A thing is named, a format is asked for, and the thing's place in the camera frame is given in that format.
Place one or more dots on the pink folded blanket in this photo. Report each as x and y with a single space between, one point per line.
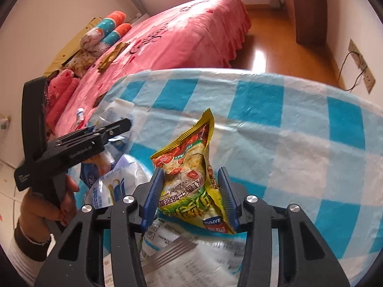
61 107

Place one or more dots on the dark brown pillow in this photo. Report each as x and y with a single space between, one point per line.
52 74

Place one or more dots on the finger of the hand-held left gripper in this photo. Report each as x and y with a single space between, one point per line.
119 126
86 139

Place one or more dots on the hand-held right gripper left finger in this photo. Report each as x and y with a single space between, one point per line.
152 197

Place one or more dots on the blue white checkered tablecloth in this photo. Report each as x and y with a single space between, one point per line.
284 155

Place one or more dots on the clear plastic wrapper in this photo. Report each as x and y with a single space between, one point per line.
119 107

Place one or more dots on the small white tube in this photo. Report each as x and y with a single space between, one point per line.
80 118

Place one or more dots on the blue orange tissue packet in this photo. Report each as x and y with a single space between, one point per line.
89 175

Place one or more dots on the person's left hand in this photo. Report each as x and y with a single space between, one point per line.
36 218

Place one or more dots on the yellow green snack packet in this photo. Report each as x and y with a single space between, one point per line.
185 161

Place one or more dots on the white green food packet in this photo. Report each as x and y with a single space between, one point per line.
194 260

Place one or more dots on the beige wall socket strip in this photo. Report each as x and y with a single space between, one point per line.
362 65

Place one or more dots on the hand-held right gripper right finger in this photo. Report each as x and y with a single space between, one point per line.
227 197

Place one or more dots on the brown wooden cabinet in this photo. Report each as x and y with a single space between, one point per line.
308 9

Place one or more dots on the gold cloth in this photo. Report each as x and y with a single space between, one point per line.
112 56

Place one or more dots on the teal orange bolster pillow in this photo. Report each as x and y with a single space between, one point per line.
112 21
118 34

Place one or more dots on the person's left forearm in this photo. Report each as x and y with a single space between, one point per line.
30 251

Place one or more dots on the bed with pink blanket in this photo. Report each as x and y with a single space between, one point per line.
179 36

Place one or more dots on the white blue milk powder bag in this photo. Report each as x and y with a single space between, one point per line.
125 179

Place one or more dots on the small white wall fixture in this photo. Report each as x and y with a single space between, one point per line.
4 122

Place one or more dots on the brown floral pillow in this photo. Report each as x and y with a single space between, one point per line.
78 63

